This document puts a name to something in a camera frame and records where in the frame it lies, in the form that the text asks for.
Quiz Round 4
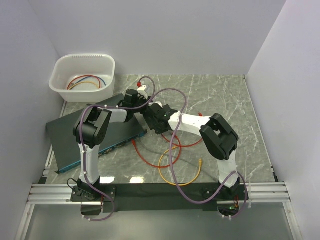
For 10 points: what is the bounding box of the large black network switch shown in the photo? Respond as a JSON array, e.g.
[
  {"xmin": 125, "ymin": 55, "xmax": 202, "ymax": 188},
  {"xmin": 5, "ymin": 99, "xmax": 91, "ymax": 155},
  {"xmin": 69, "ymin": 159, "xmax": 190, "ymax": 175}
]
[{"xmin": 46, "ymin": 105, "xmax": 147, "ymax": 174}]

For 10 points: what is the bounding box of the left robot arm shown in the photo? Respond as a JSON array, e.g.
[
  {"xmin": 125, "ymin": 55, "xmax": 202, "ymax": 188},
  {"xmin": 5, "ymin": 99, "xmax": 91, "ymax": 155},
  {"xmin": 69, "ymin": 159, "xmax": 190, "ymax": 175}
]
[{"xmin": 73, "ymin": 87, "xmax": 151, "ymax": 201}]

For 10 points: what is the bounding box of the red patch cable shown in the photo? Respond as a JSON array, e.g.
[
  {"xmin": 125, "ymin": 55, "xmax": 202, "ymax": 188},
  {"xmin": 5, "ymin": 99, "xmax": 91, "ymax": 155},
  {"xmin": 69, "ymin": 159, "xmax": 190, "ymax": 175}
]
[
  {"xmin": 131, "ymin": 139, "xmax": 182, "ymax": 169},
  {"xmin": 161, "ymin": 112, "xmax": 205, "ymax": 148}
]

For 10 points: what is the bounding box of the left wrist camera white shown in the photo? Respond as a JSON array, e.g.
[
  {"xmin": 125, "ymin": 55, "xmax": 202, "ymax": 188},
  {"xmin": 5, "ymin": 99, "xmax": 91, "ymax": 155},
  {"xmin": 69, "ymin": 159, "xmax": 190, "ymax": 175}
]
[{"xmin": 137, "ymin": 81, "xmax": 150, "ymax": 99}]

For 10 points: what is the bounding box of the red cable in tub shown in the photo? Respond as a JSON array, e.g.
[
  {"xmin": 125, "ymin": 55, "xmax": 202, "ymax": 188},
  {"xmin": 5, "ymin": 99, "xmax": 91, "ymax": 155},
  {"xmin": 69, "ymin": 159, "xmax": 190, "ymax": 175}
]
[{"xmin": 67, "ymin": 74, "xmax": 103, "ymax": 88}]

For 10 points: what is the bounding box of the yellow patch cable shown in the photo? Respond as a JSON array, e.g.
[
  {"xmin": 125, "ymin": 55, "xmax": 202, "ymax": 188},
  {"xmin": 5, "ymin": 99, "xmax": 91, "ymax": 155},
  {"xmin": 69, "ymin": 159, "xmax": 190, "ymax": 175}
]
[{"xmin": 158, "ymin": 149, "xmax": 203, "ymax": 187}]

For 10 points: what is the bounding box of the small black switch box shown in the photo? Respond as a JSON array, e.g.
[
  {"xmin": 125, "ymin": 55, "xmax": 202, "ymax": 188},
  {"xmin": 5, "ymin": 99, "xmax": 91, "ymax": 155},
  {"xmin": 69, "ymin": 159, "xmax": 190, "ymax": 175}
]
[{"xmin": 138, "ymin": 110, "xmax": 156, "ymax": 130}]

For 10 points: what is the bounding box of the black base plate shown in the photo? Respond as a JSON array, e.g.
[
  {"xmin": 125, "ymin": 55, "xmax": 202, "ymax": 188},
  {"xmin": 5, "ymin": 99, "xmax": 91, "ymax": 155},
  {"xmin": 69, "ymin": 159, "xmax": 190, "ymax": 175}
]
[{"xmin": 70, "ymin": 183, "xmax": 249, "ymax": 212}]

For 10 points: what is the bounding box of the white plastic tub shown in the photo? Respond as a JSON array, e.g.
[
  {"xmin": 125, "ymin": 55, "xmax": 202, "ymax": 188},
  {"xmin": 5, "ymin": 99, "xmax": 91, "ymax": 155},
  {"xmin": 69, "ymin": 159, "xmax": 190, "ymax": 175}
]
[{"xmin": 49, "ymin": 53, "xmax": 116, "ymax": 103}]

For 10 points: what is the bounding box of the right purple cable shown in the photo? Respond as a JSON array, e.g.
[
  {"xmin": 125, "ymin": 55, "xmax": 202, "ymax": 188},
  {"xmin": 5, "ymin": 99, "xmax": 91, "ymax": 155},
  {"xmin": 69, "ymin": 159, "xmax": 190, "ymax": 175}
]
[{"xmin": 148, "ymin": 88, "xmax": 248, "ymax": 221}]

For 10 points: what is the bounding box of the blue cable in tub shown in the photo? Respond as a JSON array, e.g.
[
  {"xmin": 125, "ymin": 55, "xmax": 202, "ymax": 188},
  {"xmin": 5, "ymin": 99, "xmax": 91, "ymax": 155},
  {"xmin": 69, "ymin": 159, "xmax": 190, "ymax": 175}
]
[{"xmin": 71, "ymin": 75, "xmax": 105, "ymax": 88}]

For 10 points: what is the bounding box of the yellow cable in tub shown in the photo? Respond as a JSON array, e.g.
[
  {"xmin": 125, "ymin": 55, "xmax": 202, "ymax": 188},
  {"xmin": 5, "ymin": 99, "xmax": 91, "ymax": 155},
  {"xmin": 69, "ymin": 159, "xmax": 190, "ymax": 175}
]
[{"xmin": 66, "ymin": 81, "xmax": 101, "ymax": 90}]

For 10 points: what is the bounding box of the aluminium rail right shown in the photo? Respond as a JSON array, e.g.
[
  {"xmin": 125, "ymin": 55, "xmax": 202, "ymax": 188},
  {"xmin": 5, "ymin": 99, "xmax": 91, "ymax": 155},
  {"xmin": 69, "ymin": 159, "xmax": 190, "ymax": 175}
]
[{"xmin": 246, "ymin": 182, "xmax": 291, "ymax": 203}]

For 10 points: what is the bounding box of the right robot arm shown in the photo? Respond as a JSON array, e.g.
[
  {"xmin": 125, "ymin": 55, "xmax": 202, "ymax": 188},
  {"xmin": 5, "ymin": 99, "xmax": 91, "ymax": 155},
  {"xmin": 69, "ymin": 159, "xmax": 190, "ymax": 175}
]
[{"xmin": 142, "ymin": 103, "xmax": 240, "ymax": 200}]

